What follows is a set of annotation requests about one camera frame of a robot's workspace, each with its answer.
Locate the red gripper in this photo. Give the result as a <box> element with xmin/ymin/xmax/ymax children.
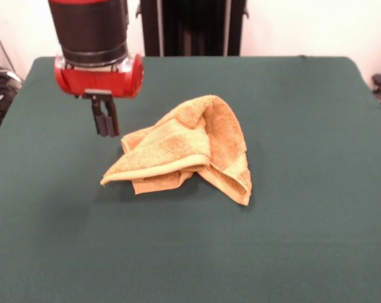
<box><xmin>54</xmin><ymin>54</ymin><xmax>144</xmax><ymax>138</ymax></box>

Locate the dark green table cloth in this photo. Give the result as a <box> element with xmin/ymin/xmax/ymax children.
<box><xmin>0</xmin><ymin>55</ymin><xmax>381</xmax><ymax>303</ymax></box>

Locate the yellow-orange terry towel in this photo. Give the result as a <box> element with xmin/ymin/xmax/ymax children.
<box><xmin>99</xmin><ymin>93</ymin><xmax>253</xmax><ymax>208</ymax></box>

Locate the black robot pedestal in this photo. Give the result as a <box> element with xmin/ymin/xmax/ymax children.
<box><xmin>129</xmin><ymin>0</ymin><xmax>250</xmax><ymax>57</ymax></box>

